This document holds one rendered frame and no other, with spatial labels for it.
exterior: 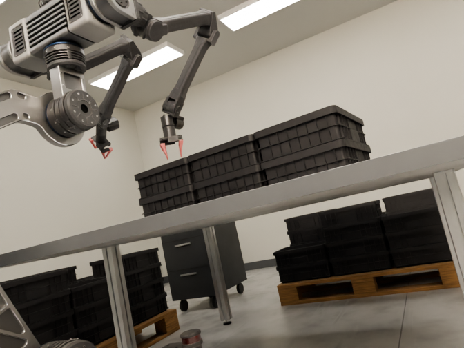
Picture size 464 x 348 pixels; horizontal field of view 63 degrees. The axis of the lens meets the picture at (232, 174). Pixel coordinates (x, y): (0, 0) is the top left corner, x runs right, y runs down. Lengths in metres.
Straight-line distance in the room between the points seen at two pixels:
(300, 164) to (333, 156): 0.11
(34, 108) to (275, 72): 4.18
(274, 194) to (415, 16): 4.45
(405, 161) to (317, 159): 0.51
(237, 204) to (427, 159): 0.39
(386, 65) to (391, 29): 0.42
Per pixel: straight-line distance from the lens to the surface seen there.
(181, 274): 3.38
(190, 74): 1.82
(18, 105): 1.42
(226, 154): 1.39
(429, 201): 3.09
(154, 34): 1.55
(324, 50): 5.18
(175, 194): 1.52
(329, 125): 1.24
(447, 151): 0.77
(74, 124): 1.40
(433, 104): 4.85
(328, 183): 0.79
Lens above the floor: 0.63
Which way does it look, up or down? 8 degrees up
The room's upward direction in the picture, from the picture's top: 12 degrees counter-clockwise
